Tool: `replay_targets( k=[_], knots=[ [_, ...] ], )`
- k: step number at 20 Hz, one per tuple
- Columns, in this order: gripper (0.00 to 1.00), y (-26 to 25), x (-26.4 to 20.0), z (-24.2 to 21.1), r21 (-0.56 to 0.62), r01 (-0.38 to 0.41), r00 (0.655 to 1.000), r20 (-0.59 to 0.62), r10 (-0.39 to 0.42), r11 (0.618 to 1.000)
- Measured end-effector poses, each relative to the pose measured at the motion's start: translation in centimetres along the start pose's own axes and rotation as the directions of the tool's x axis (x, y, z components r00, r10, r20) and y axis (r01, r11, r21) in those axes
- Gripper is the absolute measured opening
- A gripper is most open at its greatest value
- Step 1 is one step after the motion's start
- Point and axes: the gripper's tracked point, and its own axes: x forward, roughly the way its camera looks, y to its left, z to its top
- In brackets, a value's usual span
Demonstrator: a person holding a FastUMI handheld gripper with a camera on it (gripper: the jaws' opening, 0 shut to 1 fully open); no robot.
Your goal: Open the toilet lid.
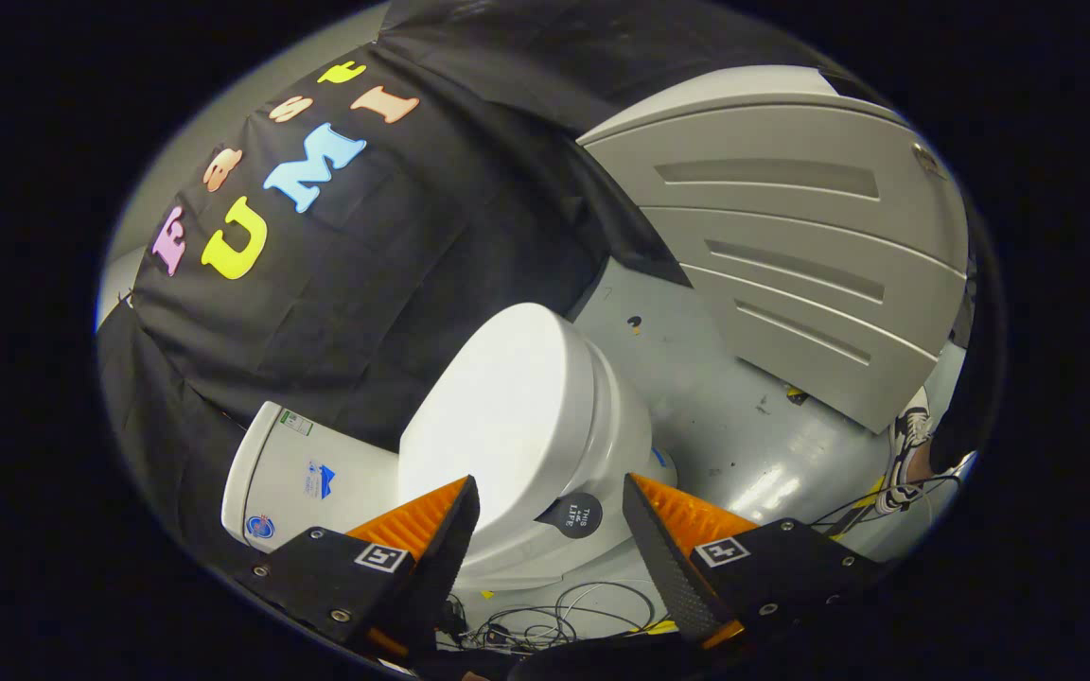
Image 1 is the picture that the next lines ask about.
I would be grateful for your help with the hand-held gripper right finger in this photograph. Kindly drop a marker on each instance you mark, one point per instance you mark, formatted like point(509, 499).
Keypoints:
point(663, 558)

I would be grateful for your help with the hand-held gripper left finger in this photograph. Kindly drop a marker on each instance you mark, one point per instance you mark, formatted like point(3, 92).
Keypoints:
point(446, 549)

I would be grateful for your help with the white toilet lid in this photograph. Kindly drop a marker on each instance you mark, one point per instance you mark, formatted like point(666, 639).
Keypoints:
point(507, 407)

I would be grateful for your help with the white ceramic toilet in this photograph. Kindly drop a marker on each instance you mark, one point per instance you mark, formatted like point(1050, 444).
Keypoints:
point(621, 435)

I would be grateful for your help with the black and white sneaker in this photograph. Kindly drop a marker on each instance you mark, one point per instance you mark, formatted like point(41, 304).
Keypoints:
point(906, 445)

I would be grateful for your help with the black backdrop cloth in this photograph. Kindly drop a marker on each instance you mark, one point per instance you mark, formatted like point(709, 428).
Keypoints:
point(394, 274)

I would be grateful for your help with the grey drawer cabinet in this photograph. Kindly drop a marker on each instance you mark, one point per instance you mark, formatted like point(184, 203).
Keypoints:
point(791, 246)

